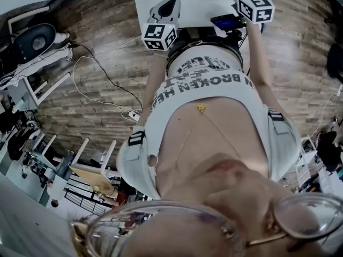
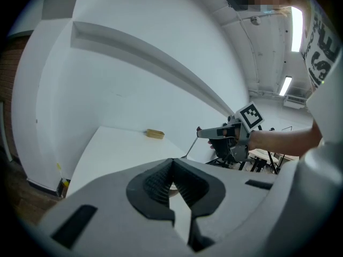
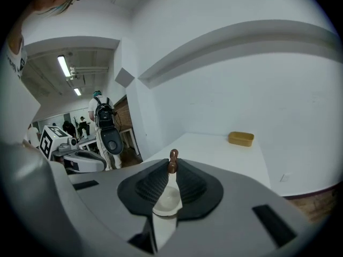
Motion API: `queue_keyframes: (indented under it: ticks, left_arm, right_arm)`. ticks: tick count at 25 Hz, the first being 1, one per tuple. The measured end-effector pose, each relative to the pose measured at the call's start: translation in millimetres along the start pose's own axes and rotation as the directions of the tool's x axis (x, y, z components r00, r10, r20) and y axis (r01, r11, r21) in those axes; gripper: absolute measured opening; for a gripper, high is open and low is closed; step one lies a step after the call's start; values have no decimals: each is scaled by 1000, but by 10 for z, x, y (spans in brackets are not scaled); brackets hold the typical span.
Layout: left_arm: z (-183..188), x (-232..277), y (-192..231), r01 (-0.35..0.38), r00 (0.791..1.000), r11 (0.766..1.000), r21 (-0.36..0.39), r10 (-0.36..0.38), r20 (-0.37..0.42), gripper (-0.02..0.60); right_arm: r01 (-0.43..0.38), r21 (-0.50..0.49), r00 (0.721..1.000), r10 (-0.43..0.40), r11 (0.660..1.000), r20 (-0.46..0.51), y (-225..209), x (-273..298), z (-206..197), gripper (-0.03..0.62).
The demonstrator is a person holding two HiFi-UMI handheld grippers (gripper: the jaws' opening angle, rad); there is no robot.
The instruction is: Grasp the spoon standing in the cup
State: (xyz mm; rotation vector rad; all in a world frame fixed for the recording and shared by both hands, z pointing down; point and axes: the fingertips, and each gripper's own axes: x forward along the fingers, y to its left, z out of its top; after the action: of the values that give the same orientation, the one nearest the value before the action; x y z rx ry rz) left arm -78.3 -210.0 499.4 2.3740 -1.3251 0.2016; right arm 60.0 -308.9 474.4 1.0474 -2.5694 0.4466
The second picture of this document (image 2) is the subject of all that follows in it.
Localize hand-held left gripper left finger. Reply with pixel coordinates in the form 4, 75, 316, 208
29, 157, 194, 257

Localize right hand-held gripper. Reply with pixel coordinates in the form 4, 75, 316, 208
196, 102, 265, 162

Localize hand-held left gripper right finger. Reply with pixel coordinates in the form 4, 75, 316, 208
171, 157, 278, 257

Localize small metal spoon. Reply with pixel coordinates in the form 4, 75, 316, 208
181, 136, 200, 160

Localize person's right forearm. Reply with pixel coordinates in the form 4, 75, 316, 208
248, 120, 324, 158

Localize small yellow and black box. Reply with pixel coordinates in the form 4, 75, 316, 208
56, 177, 71, 198

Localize wooden table black legs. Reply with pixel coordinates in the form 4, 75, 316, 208
247, 148, 300, 175

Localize tan rectangular box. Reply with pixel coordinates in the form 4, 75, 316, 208
145, 128, 165, 141

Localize long ceiling light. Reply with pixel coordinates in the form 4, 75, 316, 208
278, 75, 293, 96
290, 6, 304, 52

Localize white air conditioner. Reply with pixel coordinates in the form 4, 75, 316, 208
283, 94, 307, 108

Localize white ceiling conduit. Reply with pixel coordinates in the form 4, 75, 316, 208
235, 9, 261, 91

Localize white printed shirt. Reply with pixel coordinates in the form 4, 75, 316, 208
299, 0, 343, 94

